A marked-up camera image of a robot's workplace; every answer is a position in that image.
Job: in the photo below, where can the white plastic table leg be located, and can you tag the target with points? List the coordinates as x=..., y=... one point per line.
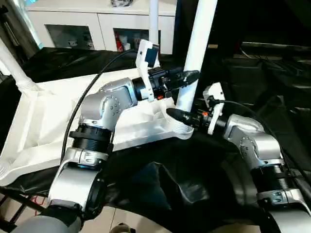
x=153, y=24
x=14, y=68
x=197, y=48

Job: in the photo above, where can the white plastic table top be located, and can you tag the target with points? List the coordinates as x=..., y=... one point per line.
x=43, y=116

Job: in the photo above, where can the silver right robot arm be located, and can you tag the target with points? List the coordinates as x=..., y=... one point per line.
x=257, y=145

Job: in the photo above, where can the small brass label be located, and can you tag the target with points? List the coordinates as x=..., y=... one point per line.
x=212, y=46

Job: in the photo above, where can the red bottle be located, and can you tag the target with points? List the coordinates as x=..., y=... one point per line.
x=119, y=44

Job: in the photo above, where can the black work mat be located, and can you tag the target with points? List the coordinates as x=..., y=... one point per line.
x=194, y=184

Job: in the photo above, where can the white cabinet with glass doors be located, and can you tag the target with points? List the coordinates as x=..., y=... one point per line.
x=77, y=22

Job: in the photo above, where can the grey window curtain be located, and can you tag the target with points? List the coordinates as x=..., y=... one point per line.
x=22, y=24

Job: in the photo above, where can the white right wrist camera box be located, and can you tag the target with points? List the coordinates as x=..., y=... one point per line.
x=215, y=102

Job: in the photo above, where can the grey horizontal rail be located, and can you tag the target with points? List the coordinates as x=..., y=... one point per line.
x=274, y=46

